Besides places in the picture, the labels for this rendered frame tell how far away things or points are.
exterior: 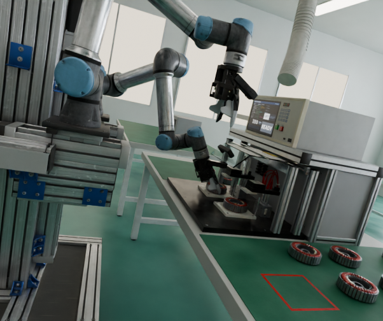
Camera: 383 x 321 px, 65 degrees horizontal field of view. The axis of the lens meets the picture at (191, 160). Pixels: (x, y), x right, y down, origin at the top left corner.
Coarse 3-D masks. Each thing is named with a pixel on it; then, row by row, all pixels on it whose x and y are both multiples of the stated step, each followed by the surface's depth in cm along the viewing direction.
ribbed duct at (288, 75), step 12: (300, 0) 260; (312, 0) 255; (300, 12) 257; (312, 12) 256; (300, 24) 255; (312, 24) 259; (300, 36) 253; (288, 48) 257; (300, 48) 251; (288, 60) 250; (300, 60) 250; (288, 72) 244; (288, 84) 255
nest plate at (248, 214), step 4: (216, 204) 138; (220, 204) 138; (220, 208) 133; (224, 208) 134; (224, 212) 129; (228, 212) 130; (232, 212) 131; (248, 212) 136; (228, 216) 128; (232, 216) 129; (236, 216) 129; (240, 216) 130; (244, 216) 130; (248, 216) 131; (252, 216) 132
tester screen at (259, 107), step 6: (258, 102) 156; (264, 102) 151; (270, 102) 145; (258, 108) 155; (264, 108) 150; (270, 108) 145; (276, 108) 140; (252, 114) 161; (258, 114) 154; (264, 114) 149; (276, 114) 139; (252, 120) 160; (258, 120) 153; (264, 120) 148; (270, 120) 143; (258, 126) 153; (264, 132) 147
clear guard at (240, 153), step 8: (224, 144) 133; (216, 152) 130; (224, 152) 125; (240, 152) 117; (248, 152) 117; (256, 152) 124; (264, 152) 130; (224, 160) 119; (232, 160) 115; (240, 160) 111; (280, 160) 116; (288, 160) 120
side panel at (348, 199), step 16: (336, 176) 123; (352, 176) 125; (368, 176) 128; (336, 192) 125; (352, 192) 127; (368, 192) 130; (320, 208) 123; (336, 208) 127; (352, 208) 130; (368, 208) 131; (320, 224) 125; (336, 224) 129; (352, 224) 132; (320, 240) 127; (336, 240) 130; (352, 240) 132
